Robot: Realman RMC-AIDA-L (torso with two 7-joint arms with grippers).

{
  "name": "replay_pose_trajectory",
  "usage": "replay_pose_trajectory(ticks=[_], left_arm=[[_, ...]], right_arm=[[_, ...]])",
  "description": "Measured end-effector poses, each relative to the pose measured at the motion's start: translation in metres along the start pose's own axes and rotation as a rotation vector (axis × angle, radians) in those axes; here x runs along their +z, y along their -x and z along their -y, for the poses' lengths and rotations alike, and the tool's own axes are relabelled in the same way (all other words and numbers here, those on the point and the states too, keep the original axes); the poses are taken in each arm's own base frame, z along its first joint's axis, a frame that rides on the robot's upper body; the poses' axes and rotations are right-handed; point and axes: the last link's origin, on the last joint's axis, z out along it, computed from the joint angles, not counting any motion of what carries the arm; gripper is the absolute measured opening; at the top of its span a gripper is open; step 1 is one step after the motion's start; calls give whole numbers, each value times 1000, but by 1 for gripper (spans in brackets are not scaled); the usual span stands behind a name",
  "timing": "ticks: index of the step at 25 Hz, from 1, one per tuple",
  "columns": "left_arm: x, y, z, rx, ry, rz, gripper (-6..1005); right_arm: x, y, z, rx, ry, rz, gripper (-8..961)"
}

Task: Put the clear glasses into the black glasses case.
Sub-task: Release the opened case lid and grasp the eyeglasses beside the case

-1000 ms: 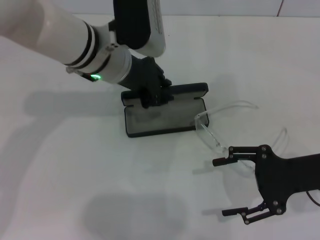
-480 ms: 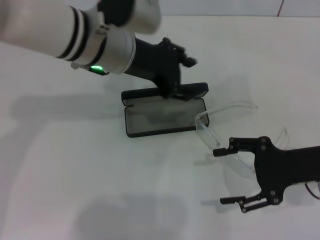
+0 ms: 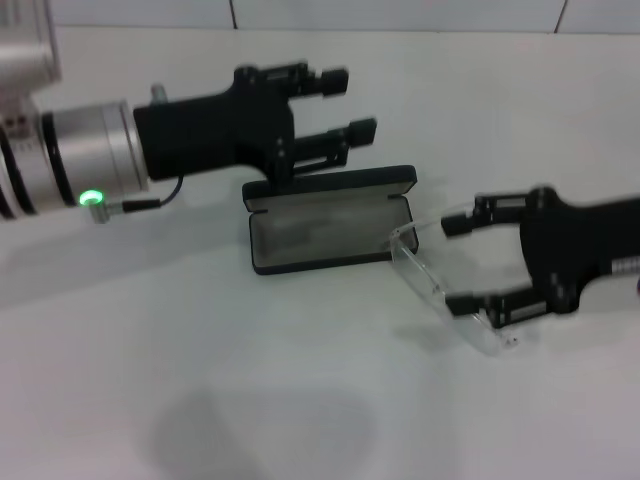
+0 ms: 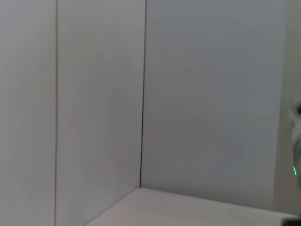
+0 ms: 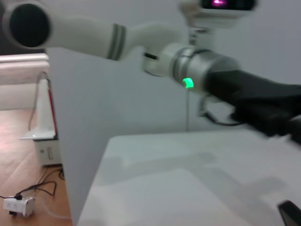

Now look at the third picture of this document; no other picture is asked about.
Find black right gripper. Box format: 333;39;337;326
440;186;640;332

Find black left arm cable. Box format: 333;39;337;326
87;174;185;225

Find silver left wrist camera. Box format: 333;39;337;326
0;0;62;101

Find black glasses case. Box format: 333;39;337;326
241;164;419;277

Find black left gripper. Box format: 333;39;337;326
132;63;379;182

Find clear white glasses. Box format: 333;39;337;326
385;201;522;358

